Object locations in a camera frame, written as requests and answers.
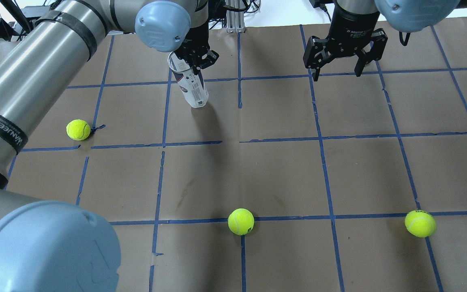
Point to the tennis ball near base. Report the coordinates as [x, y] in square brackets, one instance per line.
[420, 223]
[78, 130]

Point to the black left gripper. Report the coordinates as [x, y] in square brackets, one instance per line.
[196, 39]

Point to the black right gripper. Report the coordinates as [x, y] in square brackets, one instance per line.
[350, 29]

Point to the white blue tennis ball can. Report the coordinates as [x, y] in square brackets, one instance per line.
[191, 85]

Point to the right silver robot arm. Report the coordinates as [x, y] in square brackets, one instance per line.
[408, 16]

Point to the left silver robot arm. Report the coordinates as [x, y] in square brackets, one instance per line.
[53, 246]

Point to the aluminium frame post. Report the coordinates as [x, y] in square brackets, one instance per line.
[235, 10]

